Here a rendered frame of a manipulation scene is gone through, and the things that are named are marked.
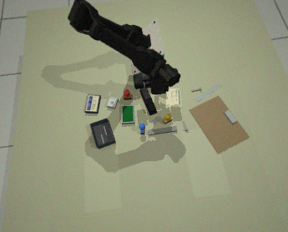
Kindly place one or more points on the brown clipboard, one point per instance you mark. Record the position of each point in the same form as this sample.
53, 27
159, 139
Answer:
218, 124

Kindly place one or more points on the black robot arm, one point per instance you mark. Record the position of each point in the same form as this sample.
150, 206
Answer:
127, 40

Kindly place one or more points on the yellow rubber stamp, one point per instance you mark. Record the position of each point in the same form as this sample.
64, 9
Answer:
168, 118

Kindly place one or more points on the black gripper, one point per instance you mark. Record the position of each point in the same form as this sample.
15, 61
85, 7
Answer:
139, 81

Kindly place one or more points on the cream inspection card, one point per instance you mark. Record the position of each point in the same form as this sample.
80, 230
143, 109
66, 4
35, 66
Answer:
173, 98

